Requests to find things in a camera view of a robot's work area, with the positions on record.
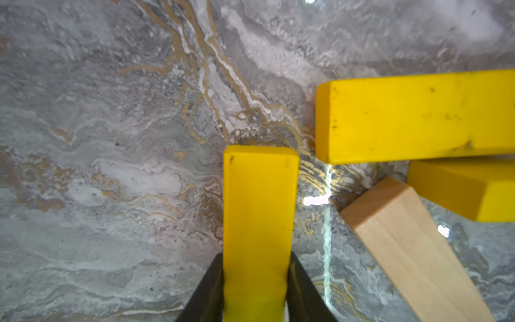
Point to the yellow block upper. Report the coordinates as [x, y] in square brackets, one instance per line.
[415, 117]

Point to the yellow block lower right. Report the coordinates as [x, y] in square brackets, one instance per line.
[479, 188]

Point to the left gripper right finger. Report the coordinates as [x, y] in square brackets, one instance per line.
[303, 300]

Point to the natural wooden block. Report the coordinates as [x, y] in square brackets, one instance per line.
[400, 234]

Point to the yellow block diagonal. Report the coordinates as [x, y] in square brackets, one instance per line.
[259, 200]

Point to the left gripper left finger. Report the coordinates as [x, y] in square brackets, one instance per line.
[206, 303]

